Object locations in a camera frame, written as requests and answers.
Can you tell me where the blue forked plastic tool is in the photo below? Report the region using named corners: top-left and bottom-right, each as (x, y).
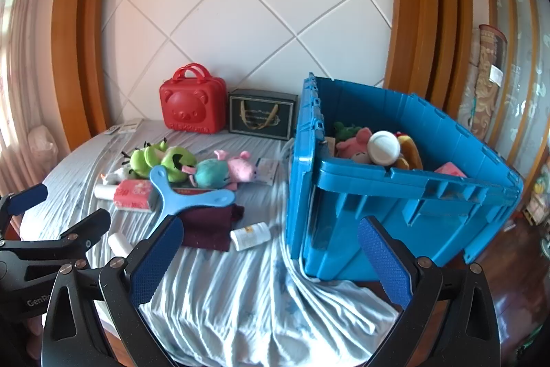
top-left (149, 165), bottom-right (236, 230)

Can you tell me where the maroon cloth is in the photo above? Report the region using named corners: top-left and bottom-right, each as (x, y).
top-left (178, 204), bottom-right (245, 251)

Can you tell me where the red bear carry case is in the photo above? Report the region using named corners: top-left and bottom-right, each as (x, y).
top-left (160, 64), bottom-right (227, 134)

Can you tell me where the white paper pouch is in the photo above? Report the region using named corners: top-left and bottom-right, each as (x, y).
top-left (255, 158), bottom-right (280, 184)

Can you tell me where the white cardboard tube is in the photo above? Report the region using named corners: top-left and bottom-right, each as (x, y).
top-left (107, 233), bottom-right (134, 256)

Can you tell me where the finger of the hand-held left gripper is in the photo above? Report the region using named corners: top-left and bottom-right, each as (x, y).
top-left (0, 209), bottom-right (112, 255)
top-left (0, 183), bottom-right (49, 241)

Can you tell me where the teal plush toy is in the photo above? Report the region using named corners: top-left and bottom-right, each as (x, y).
top-left (193, 158), bottom-right (235, 189)

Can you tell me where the wooden wall trim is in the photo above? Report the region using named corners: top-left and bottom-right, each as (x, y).
top-left (384, 0), bottom-right (473, 122)
top-left (54, 0), bottom-right (114, 153)

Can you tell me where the pink tissue packet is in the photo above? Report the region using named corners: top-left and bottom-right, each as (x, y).
top-left (114, 179), bottom-right (161, 213)

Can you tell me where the pink box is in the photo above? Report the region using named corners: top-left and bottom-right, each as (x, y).
top-left (433, 162), bottom-right (467, 179)

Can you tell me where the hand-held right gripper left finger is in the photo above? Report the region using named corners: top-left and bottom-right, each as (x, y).
top-left (41, 214), bottom-right (185, 367)

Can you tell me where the pink plastic bag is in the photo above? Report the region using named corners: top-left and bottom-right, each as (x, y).
top-left (26, 125), bottom-right (58, 179)

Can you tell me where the white bottle with printed label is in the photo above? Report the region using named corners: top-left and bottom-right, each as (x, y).
top-left (230, 222), bottom-right (271, 251)

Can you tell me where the frosted glass wooden partition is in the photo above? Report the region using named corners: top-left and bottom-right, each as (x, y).
top-left (479, 0), bottom-right (550, 187)

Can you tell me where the blue plastic storage crate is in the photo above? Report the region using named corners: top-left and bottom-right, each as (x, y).
top-left (286, 72), bottom-right (525, 282)

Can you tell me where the yellow brown plush toy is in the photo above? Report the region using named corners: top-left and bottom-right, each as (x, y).
top-left (395, 132), bottom-right (424, 171)

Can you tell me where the pale rolled mat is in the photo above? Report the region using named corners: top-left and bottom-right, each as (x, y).
top-left (458, 27), bottom-right (480, 127)

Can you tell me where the dark green plush toy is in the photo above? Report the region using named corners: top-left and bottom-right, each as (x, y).
top-left (333, 122), bottom-right (362, 142)

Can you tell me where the patterned rolled carpet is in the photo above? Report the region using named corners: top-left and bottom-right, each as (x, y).
top-left (470, 24), bottom-right (510, 136)

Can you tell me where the pink plush toy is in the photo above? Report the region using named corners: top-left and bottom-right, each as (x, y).
top-left (336, 127), bottom-right (374, 163)

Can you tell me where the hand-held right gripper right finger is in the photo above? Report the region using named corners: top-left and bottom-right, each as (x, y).
top-left (357, 216), bottom-right (503, 367)

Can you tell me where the white plush toy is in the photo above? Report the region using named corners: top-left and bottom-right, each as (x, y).
top-left (101, 167), bottom-right (132, 184)

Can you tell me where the green frog plush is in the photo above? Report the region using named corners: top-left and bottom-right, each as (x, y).
top-left (129, 138), bottom-right (198, 183)

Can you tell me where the pink pig plush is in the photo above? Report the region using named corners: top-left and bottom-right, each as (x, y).
top-left (213, 150), bottom-right (259, 183)

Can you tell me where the black gift box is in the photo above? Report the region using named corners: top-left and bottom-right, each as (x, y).
top-left (228, 88), bottom-right (299, 141)

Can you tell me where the pale curtain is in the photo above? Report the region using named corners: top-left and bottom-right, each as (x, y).
top-left (0, 0), bottom-right (69, 196)

